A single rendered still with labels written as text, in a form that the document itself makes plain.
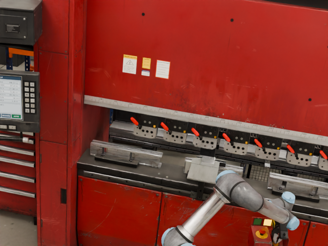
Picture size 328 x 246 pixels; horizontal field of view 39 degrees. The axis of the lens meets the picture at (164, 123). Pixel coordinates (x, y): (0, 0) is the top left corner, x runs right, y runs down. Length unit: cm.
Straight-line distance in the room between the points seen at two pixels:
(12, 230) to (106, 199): 104
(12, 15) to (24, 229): 202
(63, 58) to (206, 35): 85
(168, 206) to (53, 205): 79
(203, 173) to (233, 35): 87
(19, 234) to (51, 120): 129
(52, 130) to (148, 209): 84
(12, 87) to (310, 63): 168
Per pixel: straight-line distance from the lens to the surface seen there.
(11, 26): 262
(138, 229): 338
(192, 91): 292
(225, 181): 241
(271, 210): 248
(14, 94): 273
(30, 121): 277
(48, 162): 318
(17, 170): 381
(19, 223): 413
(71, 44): 280
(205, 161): 310
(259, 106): 292
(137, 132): 310
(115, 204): 331
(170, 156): 514
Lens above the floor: 253
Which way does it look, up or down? 25 degrees down
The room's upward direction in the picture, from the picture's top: 6 degrees clockwise
